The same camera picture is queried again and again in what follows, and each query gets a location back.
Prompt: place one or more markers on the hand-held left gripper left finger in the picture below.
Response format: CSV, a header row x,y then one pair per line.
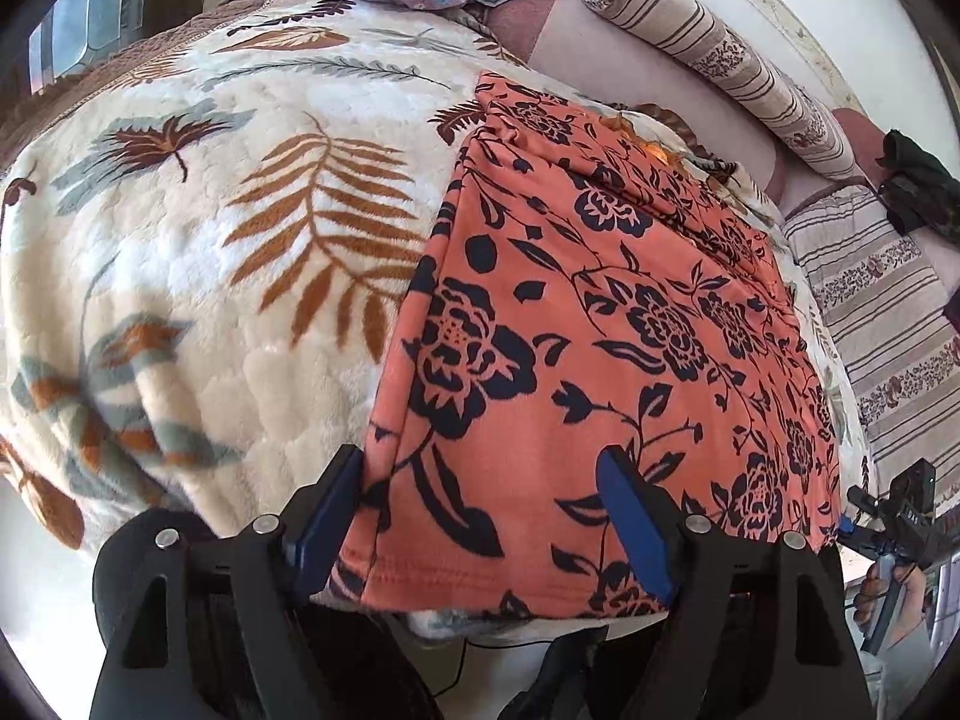
x,y
330,521

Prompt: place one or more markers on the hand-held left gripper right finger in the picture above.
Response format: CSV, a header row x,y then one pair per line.
x,y
637,532

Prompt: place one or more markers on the orange floral print garment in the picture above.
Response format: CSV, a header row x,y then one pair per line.
x,y
562,315

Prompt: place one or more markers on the person's right hand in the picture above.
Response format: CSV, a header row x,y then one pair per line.
x,y
911,604

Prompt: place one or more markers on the striped flat pillow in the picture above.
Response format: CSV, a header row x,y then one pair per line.
x,y
885,315

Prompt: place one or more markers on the cream leaf print blanket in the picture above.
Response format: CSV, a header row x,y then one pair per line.
x,y
225,240

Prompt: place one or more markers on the dark cloth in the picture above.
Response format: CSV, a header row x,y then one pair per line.
x,y
911,180

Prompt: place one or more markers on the pink quilted pillow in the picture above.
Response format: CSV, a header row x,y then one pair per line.
x,y
592,52

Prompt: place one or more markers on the striped bolster pillow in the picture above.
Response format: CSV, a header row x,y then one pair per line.
x,y
697,30

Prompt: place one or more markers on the stained glass window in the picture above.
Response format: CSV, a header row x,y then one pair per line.
x,y
82,15

